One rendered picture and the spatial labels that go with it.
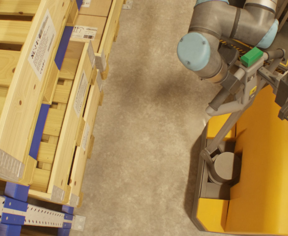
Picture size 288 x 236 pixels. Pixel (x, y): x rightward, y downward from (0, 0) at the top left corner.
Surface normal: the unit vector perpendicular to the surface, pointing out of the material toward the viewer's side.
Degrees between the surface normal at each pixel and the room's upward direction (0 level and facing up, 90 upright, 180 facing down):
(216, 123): 22
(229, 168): 0
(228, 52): 33
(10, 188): 0
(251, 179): 74
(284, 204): 14
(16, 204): 90
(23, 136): 90
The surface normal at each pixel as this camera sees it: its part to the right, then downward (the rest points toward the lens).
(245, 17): -0.04, -0.26
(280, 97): -0.79, 0.58
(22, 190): 0.99, 0.15
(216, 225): -0.37, -0.37
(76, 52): -0.16, 0.93
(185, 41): -0.56, -0.09
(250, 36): -0.28, 0.72
